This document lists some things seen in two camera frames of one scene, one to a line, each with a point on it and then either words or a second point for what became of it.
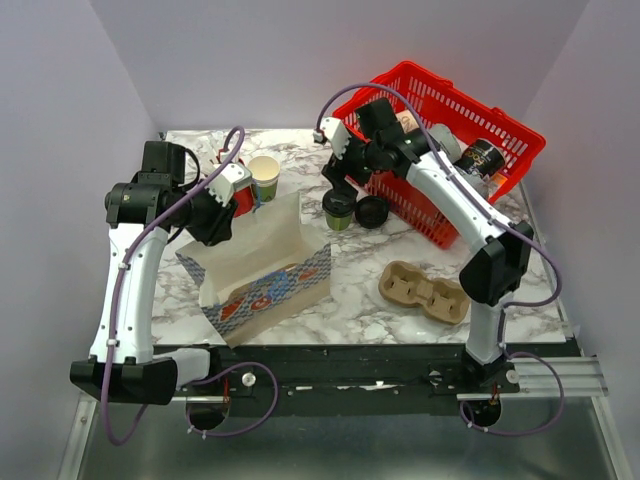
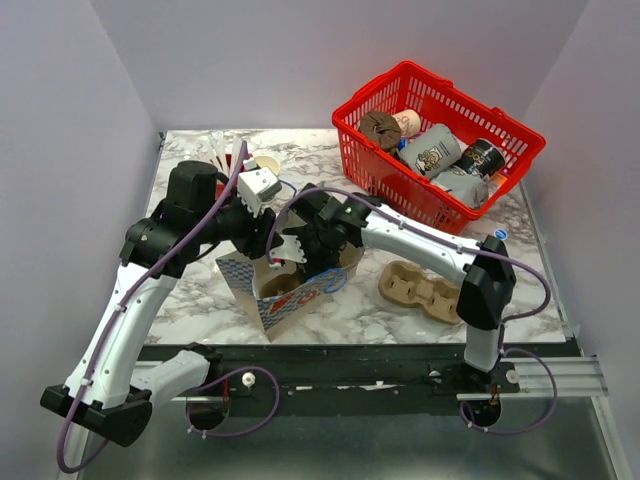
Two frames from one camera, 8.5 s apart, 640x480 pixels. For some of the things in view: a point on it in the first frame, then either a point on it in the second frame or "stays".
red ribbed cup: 244,200 to 221,186
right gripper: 334,173 to 312,266
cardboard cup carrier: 441,299 stays
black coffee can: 482,158 stays
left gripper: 220,227 to 255,245
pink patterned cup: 407,121 stays
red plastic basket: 412,87 stays
